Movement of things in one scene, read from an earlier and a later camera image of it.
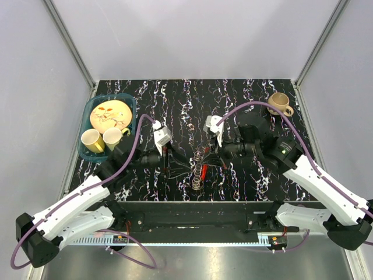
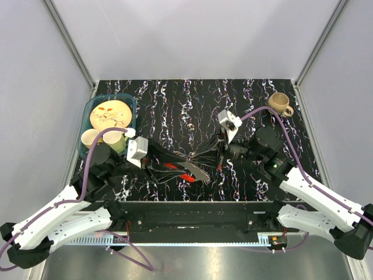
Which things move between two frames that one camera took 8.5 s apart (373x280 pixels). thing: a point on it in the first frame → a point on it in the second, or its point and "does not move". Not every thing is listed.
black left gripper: [167, 162] → [150, 163]
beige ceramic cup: [280, 100] does not move
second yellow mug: [112, 135] does not move
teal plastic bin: [90, 103] does not move
